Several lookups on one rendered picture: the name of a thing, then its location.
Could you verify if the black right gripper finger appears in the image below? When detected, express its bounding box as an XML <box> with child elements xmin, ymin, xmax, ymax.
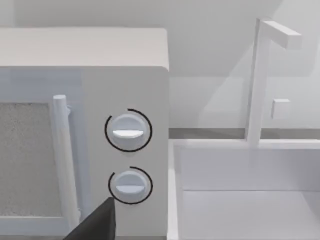
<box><xmin>62</xmin><ymin>196</ymin><xmax>118</xmax><ymax>240</ymax></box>

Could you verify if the white microwave knob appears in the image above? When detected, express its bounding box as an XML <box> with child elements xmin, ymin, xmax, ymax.
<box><xmin>108</xmin><ymin>113</ymin><xmax>148</xmax><ymax>147</ymax></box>
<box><xmin>112</xmin><ymin>170</ymin><xmax>149</xmax><ymax>200</ymax></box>

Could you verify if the microwave oven door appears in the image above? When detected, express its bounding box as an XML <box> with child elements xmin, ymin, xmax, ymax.
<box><xmin>0</xmin><ymin>67</ymin><xmax>87</xmax><ymax>233</ymax></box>

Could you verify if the pale microwave oven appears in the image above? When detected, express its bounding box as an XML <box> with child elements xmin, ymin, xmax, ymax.
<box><xmin>0</xmin><ymin>27</ymin><xmax>170</xmax><ymax>240</ymax></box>

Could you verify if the white sink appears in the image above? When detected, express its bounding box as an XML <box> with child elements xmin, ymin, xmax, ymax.
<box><xmin>166</xmin><ymin>138</ymin><xmax>320</xmax><ymax>240</ymax></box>

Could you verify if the tall white tap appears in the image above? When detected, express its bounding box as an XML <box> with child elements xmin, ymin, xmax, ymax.
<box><xmin>246</xmin><ymin>17</ymin><xmax>303</xmax><ymax>148</ymax></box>

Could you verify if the white microwave door handle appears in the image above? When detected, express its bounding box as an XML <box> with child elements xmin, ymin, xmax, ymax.
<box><xmin>52</xmin><ymin>94</ymin><xmax>81</xmax><ymax>228</ymax></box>

